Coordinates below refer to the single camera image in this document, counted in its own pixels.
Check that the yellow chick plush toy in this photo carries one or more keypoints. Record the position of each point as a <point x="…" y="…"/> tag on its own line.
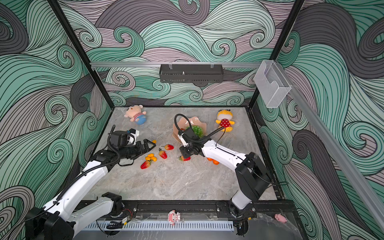
<point x="224" y="120"/>

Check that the strawberry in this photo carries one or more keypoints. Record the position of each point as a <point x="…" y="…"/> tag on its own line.
<point x="163" y="154"/>
<point x="146" y="165"/>
<point x="181" y="158"/>
<point x="168" y="147"/>

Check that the clear plastic wall bin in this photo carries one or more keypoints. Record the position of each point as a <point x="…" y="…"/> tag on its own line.
<point x="272" y="83"/>

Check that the white ventilated cable duct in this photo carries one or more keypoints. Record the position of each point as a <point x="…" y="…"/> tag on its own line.
<point x="164" y="226"/>

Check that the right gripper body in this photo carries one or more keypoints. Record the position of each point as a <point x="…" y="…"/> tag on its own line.
<point x="187" y="150"/>

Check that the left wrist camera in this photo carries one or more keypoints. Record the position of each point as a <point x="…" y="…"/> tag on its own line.
<point x="132" y="136"/>

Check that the pink scalloped fruit bowl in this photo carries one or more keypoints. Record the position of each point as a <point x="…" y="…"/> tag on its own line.
<point x="183" y="123"/>

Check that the pink octopus figurine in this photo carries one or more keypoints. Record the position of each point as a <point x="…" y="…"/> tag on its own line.
<point x="174" y="217"/>

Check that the aluminium rail back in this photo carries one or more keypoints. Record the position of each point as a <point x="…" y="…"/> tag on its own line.
<point x="134" y="64"/>

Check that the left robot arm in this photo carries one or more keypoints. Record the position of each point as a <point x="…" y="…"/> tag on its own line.
<point x="58" y="219"/>

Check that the pink pig plush toy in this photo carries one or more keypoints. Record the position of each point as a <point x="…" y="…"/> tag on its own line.
<point x="135" y="114"/>

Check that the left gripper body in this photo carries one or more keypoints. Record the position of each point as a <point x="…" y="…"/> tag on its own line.
<point x="131" y="151"/>

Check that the aluminium rail right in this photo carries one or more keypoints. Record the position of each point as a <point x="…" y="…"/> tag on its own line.
<point x="305" y="96"/>

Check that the pink pig toy small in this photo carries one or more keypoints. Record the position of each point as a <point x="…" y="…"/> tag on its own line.
<point x="280" y="218"/>

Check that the green grape bunch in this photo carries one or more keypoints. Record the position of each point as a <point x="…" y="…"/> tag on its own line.
<point x="195" y="133"/>

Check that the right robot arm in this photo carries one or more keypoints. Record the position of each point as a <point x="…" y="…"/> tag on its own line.
<point x="252" y="175"/>

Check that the black wall tray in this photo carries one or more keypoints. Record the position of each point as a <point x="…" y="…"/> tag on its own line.
<point x="196" y="74"/>

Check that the aluminium rail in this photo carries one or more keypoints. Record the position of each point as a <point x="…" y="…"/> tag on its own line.
<point x="134" y="64"/>
<point x="305" y="96"/>

